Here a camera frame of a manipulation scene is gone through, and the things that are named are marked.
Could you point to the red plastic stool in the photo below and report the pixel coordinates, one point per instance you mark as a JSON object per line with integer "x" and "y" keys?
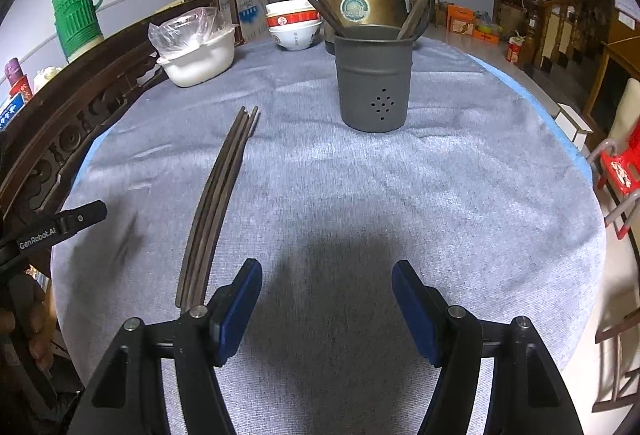
{"x": 622, "y": 170}

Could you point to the purple bottle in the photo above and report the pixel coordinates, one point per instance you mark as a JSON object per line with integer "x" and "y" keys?
{"x": 13, "y": 71}

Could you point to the white plastic basin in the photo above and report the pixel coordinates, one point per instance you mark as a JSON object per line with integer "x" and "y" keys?
{"x": 202, "y": 64}

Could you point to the clear plastic bag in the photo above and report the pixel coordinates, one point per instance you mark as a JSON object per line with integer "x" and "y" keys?
{"x": 187, "y": 32}

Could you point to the white red bowl stack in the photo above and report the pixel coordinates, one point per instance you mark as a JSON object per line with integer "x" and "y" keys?
{"x": 293, "y": 24}

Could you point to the blue tissue box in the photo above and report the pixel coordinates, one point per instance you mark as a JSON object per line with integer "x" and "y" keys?
{"x": 10, "y": 108}

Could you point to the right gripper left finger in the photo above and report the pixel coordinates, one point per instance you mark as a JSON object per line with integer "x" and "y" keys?
{"x": 230, "y": 311}

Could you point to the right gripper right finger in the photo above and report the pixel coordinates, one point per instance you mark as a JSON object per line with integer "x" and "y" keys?
{"x": 424, "y": 310}

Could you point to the cream armchair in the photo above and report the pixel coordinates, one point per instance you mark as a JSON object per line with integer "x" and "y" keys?
{"x": 626, "y": 115}

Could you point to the grey perforated utensil holder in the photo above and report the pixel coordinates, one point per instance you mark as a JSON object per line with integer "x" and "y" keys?
{"x": 373, "y": 69}

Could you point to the person's left hand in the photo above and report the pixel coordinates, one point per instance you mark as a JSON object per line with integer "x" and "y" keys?
{"x": 25, "y": 321}

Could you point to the green thermos jug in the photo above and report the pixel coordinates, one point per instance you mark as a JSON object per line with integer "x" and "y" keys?
{"x": 77, "y": 26}

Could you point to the grey table cloth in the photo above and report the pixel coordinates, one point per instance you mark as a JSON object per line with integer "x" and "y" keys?
{"x": 479, "y": 190}

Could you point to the wooden stair railing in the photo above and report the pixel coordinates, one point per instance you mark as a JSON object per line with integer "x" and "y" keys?
{"x": 559, "y": 31}

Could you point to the small white stool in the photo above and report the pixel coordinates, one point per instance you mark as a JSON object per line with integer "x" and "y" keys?
{"x": 573, "y": 125}

